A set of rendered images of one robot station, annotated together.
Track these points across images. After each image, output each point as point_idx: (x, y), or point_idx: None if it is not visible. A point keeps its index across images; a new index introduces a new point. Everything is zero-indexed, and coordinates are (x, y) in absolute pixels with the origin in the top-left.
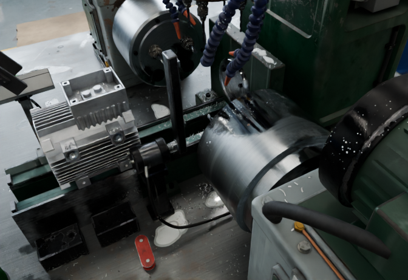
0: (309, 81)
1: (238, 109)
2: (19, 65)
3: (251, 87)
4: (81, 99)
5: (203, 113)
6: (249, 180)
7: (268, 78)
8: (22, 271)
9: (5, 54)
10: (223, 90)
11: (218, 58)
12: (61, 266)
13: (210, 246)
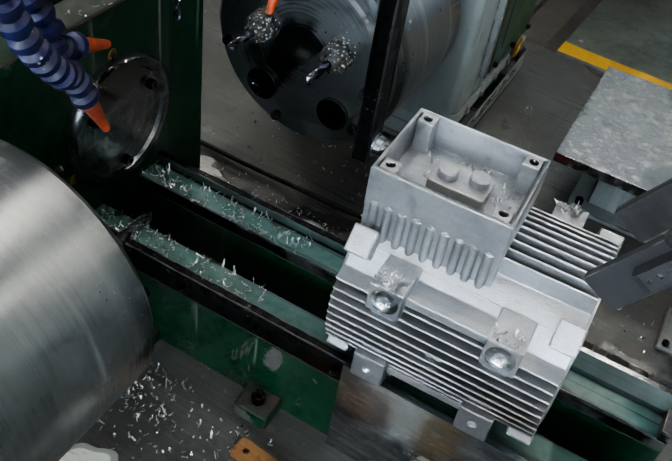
0: None
1: None
2: (595, 267)
3: (161, 60)
4: (487, 206)
5: (161, 237)
6: None
7: None
8: (671, 448)
9: (639, 247)
10: (97, 183)
11: (46, 141)
12: None
13: None
